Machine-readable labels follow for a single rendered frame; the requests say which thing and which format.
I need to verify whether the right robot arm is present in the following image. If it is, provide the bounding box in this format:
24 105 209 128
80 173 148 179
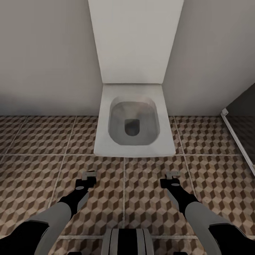
160 171 255 255

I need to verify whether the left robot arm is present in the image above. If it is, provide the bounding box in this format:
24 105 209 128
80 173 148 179
0 171 98 255

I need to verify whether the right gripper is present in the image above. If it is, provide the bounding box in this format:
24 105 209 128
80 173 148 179
160 178 180 188

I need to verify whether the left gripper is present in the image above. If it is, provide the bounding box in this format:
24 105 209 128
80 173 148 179
75 177 96 188

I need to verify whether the robot trunk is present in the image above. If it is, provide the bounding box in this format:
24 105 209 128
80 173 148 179
101 228 154 255

